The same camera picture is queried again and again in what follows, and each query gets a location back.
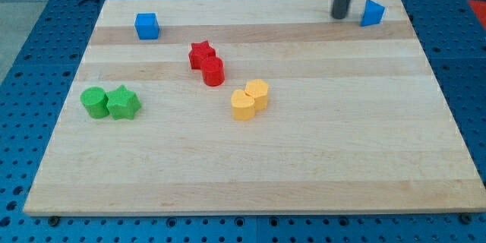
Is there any red star block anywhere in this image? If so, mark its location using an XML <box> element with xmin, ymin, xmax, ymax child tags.
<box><xmin>188</xmin><ymin>40</ymin><xmax>216</xmax><ymax>69</ymax></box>

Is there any blue cube block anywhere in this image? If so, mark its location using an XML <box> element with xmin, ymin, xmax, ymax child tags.
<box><xmin>134</xmin><ymin>13</ymin><xmax>159</xmax><ymax>39</ymax></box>

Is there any light wooden board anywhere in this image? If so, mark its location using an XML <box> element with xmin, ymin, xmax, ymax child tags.
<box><xmin>24</xmin><ymin>0</ymin><xmax>485</xmax><ymax>216</ymax></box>

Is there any green cylinder block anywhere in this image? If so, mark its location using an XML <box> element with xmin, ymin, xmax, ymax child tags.
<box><xmin>80</xmin><ymin>87</ymin><xmax>109</xmax><ymax>118</ymax></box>

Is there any blue triangular prism block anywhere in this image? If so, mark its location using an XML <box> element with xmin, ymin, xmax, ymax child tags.
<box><xmin>360</xmin><ymin>0</ymin><xmax>385</xmax><ymax>27</ymax></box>

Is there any red cylinder block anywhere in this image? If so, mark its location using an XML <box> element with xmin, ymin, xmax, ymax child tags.
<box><xmin>200</xmin><ymin>56</ymin><xmax>225</xmax><ymax>87</ymax></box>

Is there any green star block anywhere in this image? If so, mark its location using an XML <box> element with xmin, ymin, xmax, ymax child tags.
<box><xmin>106</xmin><ymin>85</ymin><xmax>141</xmax><ymax>120</ymax></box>

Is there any yellow heart block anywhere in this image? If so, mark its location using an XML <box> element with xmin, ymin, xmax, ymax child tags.
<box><xmin>231</xmin><ymin>90</ymin><xmax>256</xmax><ymax>121</ymax></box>

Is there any yellow hexagon block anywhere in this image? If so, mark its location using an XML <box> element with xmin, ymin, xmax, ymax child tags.
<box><xmin>245</xmin><ymin>79</ymin><xmax>269</xmax><ymax>111</ymax></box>

